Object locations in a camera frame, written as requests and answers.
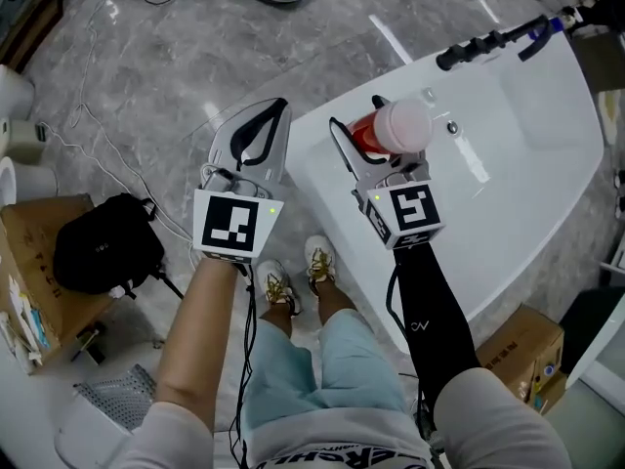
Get person's light blue shorts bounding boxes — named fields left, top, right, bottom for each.
left=242, top=307, right=435, bottom=458

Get person's right leg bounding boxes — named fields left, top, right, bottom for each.
left=316, top=280, right=360, bottom=334

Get white smart toilet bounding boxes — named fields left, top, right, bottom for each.
left=0, top=64, right=36, bottom=121

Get beige box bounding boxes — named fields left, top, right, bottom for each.
left=0, top=118, right=50, bottom=165

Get person's right forearm black sleeve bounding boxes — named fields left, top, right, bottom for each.
left=393, top=234, right=482, bottom=405

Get red bottle with white cap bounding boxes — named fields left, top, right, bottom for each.
left=347, top=97, right=436, bottom=162

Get person's right shoe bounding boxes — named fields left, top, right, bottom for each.
left=305, top=234, right=338, bottom=297

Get person's left leg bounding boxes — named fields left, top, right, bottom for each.
left=258, top=298, right=294, bottom=341

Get dark wooden platform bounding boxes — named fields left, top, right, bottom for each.
left=0, top=0, right=97, bottom=72

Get white bathtub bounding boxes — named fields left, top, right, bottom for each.
left=284, top=26, right=606, bottom=356

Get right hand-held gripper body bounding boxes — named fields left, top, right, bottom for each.
left=350, top=155, right=448, bottom=252

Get scattered white bathroom accessories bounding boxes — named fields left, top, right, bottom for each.
left=0, top=261, right=53, bottom=375

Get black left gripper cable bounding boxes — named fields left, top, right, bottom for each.
left=229, top=261, right=259, bottom=469

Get large brown cardboard box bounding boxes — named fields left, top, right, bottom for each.
left=0, top=192, right=118, bottom=375

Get white pet bed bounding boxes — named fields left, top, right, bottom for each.
left=596, top=89, right=622, bottom=147

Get person's left shoe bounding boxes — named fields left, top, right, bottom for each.
left=257, top=259, right=300, bottom=317

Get dark wooden table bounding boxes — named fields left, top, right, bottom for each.
left=568, top=0, right=625, bottom=92

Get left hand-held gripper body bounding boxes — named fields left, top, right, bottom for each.
left=191, top=162, right=286, bottom=268

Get tall cardboard box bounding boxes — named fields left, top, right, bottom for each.
left=476, top=303, right=567, bottom=414

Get person's shoe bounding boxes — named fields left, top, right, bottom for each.
left=305, top=234, right=338, bottom=297
left=257, top=259, right=300, bottom=317

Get person's white printed shirt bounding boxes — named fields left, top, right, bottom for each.
left=109, top=366, right=573, bottom=469

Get person's leg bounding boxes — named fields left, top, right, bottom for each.
left=258, top=298, right=294, bottom=341
left=316, top=280, right=360, bottom=334

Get white closed-lid toilet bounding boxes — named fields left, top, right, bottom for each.
left=53, top=383, right=136, bottom=469

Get person's left forearm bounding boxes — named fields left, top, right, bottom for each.
left=154, top=249, right=255, bottom=419

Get tall black faucet handle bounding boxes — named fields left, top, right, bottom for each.
left=512, top=15, right=551, bottom=43
left=487, top=29, right=519, bottom=51

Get grey perforated mat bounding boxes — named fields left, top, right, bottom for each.
left=72, top=362, right=158, bottom=432

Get black backpack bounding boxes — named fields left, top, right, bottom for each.
left=52, top=192, right=185, bottom=301

